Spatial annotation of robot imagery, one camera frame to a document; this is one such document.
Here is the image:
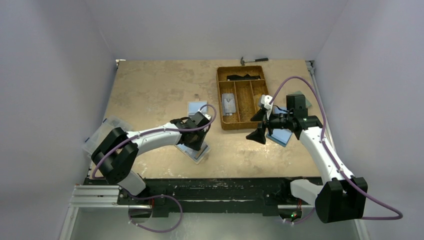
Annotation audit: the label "beige snap card holder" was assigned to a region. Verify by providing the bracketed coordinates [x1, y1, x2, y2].
[175, 142, 211, 165]

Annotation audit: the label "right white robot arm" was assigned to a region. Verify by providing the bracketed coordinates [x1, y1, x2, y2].
[246, 94, 368, 223]

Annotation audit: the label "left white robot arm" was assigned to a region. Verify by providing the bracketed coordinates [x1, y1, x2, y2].
[90, 111, 214, 196]

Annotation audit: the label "blue card holder front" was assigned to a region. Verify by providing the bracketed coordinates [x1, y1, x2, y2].
[266, 129, 293, 147]

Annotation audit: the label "open beige card holder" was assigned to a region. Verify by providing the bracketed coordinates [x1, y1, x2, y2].
[187, 93, 208, 117]

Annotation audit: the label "green card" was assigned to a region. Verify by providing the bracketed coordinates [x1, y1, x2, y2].
[292, 90, 312, 109]

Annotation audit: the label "silver cards in tray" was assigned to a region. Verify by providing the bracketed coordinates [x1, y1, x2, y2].
[221, 93, 237, 116]

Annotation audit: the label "woven wicker tray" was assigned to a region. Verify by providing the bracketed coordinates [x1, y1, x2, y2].
[216, 65, 269, 131]

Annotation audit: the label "black object in tray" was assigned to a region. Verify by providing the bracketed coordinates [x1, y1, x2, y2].
[226, 74, 261, 81]

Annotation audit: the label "clear plastic screw box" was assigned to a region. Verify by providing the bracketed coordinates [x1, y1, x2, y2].
[82, 115, 134, 157]

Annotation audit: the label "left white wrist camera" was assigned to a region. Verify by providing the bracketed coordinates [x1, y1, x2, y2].
[202, 112, 212, 122]

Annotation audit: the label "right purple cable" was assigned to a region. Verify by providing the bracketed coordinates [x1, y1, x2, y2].
[269, 76, 404, 226]

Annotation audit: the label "hammer with black handle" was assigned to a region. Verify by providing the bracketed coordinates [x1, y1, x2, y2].
[240, 57, 269, 66]

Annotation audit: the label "black front rail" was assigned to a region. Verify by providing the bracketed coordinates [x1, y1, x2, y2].
[82, 177, 324, 219]

